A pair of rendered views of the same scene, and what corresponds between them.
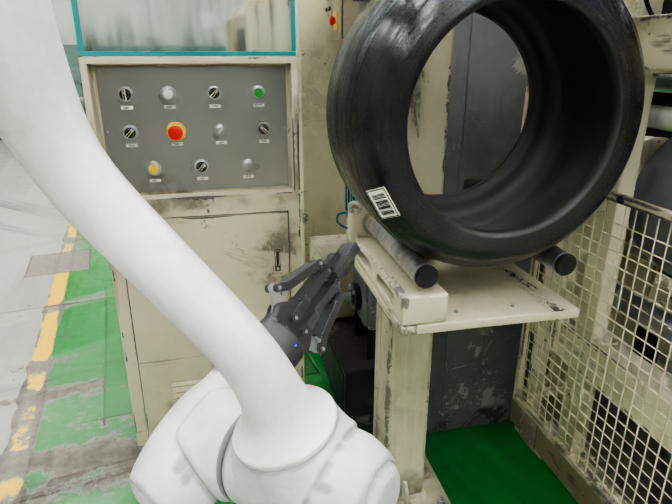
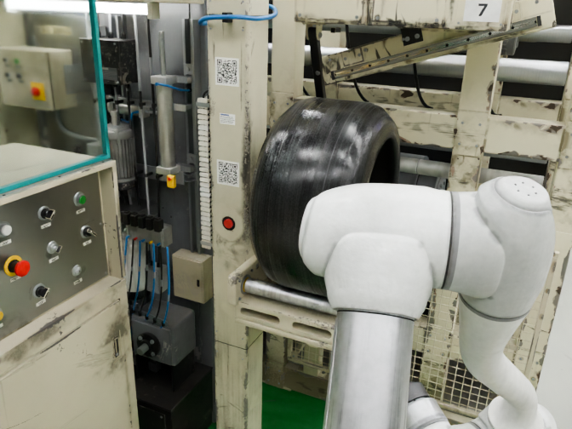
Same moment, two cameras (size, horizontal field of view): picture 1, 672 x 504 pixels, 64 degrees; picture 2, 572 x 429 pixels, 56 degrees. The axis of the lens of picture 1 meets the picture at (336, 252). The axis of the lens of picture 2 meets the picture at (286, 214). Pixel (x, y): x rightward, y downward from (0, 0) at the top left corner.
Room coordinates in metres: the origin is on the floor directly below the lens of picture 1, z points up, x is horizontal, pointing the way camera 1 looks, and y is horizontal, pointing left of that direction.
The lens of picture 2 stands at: (0.31, 0.99, 1.68)
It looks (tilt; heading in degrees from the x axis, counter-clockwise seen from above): 21 degrees down; 306
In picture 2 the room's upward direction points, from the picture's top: 2 degrees clockwise
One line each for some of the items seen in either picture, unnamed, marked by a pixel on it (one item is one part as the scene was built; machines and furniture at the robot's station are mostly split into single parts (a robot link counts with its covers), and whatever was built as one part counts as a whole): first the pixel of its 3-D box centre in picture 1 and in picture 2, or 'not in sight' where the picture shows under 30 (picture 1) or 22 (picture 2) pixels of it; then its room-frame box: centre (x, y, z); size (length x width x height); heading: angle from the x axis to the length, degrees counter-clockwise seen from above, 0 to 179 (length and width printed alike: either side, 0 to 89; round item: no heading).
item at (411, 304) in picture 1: (395, 273); (294, 316); (1.07, -0.13, 0.83); 0.36 x 0.09 x 0.06; 12
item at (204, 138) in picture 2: not in sight; (209, 175); (1.42, -0.14, 1.19); 0.05 x 0.04 x 0.48; 102
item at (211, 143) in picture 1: (209, 259); (16, 381); (1.68, 0.42, 0.63); 0.56 x 0.41 x 1.27; 102
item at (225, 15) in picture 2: not in sight; (238, 14); (1.35, -0.19, 1.66); 0.19 x 0.19 x 0.06; 12
